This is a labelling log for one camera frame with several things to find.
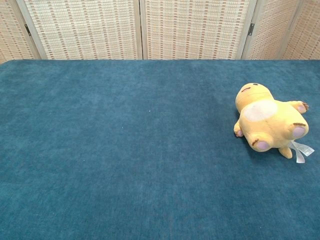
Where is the yellow plush toy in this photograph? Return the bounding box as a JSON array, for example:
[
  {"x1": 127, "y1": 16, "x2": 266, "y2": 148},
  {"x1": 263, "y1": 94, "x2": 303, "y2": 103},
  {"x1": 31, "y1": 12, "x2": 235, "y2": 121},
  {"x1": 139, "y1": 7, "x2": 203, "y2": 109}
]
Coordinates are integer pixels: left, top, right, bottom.
[{"x1": 233, "y1": 83, "x2": 315, "y2": 164}]

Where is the blue velvet table cloth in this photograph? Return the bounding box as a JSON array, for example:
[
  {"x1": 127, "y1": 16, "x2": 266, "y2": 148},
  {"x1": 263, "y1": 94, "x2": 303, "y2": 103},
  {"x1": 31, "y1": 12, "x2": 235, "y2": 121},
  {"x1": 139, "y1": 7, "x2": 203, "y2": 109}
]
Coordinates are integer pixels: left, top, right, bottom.
[{"x1": 0, "y1": 59, "x2": 320, "y2": 240}]

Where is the woven bamboo screen panel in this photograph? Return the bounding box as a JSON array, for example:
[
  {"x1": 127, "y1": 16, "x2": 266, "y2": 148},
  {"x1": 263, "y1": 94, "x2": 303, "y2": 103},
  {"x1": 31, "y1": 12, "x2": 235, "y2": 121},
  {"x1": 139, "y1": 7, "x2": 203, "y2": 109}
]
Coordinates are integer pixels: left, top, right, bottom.
[
  {"x1": 16, "y1": 0, "x2": 143, "y2": 60},
  {"x1": 0, "y1": 0, "x2": 42, "y2": 65},
  {"x1": 241, "y1": 0, "x2": 302, "y2": 60},
  {"x1": 281, "y1": 0, "x2": 320, "y2": 60},
  {"x1": 139, "y1": 0, "x2": 258, "y2": 60}
]

